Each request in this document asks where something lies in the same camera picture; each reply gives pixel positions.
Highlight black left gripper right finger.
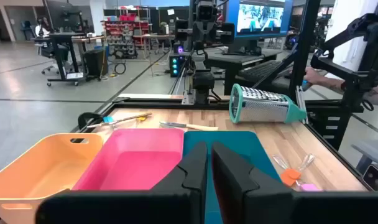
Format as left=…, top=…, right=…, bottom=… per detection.
left=211, top=141, right=378, bottom=224

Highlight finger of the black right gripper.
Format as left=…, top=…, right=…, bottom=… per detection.
left=206, top=21, right=219, bottom=43
left=193, top=21, right=207, bottom=43

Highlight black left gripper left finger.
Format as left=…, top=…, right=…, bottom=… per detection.
left=35, top=141, right=208, bottom=224

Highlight orange spatula clear handle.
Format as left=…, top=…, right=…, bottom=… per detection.
left=280, top=153, right=316, bottom=188

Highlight cream-handled butter knife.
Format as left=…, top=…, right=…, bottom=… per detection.
left=159, top=121, right=219, bottom=132

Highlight small orange piece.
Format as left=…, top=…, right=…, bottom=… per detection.
left=86, top=112, right=154, bottom=129

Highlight person's forearm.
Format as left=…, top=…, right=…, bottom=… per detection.
left=324, top=76, right=378, bottom=108

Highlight black computer desk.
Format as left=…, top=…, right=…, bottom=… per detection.
left=203, top=46, right=285, bottom=96

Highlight black computer tower lit fans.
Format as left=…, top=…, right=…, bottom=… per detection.
left=168, top=52, right=187, bottom=78

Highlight computer monitor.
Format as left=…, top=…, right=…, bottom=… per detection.
left=225, top=0, right=294, bottom=55

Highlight red parts shelf rack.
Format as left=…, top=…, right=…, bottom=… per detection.
left=103, top=12, right=152, bottom=59

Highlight teal plastic bin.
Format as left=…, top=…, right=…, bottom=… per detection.
left=182, top=130, right=282, bottom=224

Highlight pink plastic bin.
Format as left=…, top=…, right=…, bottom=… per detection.
left=72, top=128, right=185, bottom=191

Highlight black computer keyboard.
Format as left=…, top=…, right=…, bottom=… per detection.
left=237, top=59, right=285, bottom=83

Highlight white square pillar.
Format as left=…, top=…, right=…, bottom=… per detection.
left=89, top=0, right=107, bottom=35

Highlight metal box grater teal trim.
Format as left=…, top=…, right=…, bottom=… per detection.
left=228, top=83, right=308, bottom=125

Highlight black waste bin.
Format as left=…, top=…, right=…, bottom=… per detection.
left=83, top=48, right=109, bottom=79

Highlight person's hand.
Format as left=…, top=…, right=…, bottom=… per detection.
left=303, top=66, right=326, bottom=86

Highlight black standing desk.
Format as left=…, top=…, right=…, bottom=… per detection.
left=32, top=32, right=106, bottom=87

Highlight black background monitor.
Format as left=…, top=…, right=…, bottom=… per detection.
left=45, top=0, right=85, bottom=32

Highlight black drawer cabinet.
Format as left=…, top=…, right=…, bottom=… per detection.
left=306, top=105, right=366, bottom=151

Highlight office chair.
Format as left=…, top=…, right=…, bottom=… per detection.
left=39, top=42, right=70, bottom=75

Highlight person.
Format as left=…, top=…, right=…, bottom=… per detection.
left=35, top=16, right=53, bottom=40

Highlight orange plastic bin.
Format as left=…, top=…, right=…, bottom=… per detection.
left=0, top=133, right=104, bottom=224

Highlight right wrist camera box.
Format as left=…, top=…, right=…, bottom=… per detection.
left=195, top=0, right=218, bottom=22

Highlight black upright frame post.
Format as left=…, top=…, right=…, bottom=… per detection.
left=288, top=0, right=321, bottom=101

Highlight black frame corner bracket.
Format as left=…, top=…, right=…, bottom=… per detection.
left=77, top=111, right=103, bottom=131

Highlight black two-lens camera box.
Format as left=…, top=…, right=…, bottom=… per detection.
left=361, top=163, right=378, bottom=192

